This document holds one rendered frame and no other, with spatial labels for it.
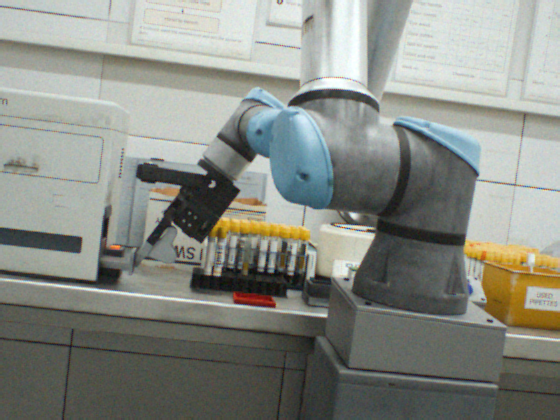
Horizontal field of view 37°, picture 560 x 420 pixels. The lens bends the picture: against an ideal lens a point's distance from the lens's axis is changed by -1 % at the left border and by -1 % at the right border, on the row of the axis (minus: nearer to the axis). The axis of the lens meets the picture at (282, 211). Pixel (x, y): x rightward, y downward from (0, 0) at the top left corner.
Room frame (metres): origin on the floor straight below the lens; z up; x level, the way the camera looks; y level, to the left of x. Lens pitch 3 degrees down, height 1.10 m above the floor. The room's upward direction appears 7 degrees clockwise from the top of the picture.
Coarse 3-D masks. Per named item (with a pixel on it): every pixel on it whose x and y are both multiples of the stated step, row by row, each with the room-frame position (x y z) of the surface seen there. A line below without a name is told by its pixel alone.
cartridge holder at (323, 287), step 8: (312, 280) 1.48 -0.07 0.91; (312, 288) 1.43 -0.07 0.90; (320, 288) 1.43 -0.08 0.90; (328, 288) 1.43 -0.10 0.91; (304, 296) 1.46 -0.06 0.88; (312, 296) 1.43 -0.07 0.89; (320, 296) 1.43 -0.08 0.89; (328, 296) 1.43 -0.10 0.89; (312, 304) 1.41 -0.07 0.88; (320, 304) 1.41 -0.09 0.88; (328, 304) 1.42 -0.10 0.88
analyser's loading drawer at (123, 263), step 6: (102, 240) 1.37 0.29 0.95; (102, 246) 1.38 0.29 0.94; (102, 252) 1.39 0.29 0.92; (132, 252) 1.36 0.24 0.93; (102, 258) 1.38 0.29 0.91; (108, 258) 1.39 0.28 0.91; (114, 258) 1.40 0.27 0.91; (120, 258) 1.41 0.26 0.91; (126, 258) 1.41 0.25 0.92; (132, 258) 1.36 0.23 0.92; (102, 264) 1.36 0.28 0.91; (108, 264) 1.36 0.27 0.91; (114, 264) 1.36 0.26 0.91; (120, 264) 1.36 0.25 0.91; (126, 264) 1.36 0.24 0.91; (132, 264) 1.36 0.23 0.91; (132, 270) 1.37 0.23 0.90
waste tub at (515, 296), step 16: (496, 272) 1.53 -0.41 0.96; (512, 272) 1.46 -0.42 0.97; (528, 272) 1.46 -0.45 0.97; (544, 272) 1.61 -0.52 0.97; (496, 288) 1.52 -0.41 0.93; (512, 288) 1.46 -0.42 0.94; (528, 288) 1.46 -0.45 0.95; (544, 288) 1.47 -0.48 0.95; (496, 304) 1.51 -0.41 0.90; (512, 304) 1.46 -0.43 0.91; (528, 304) 1.47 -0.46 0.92; (544, 304) 1.47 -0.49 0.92; (512, 320) 1.46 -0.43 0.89; (528, 320) 1.47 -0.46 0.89; (544, 320) 1.47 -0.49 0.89
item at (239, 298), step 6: (234, 294) 1.38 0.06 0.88; (240, 294) 1.40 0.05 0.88; (246, 294) 1.40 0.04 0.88; (252, 294) 1.41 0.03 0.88; (234, 300) 1.34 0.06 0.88; (240, 300) 1.34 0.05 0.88; (246, 300) 1.34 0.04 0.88; (252, 300) 1.34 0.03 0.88; (258, 300) 1.39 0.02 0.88; (264, 300) 1.40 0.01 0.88; (270, 300) 1.40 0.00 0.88; (264, 306) 1.34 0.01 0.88; (270, 306) 1.34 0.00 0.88
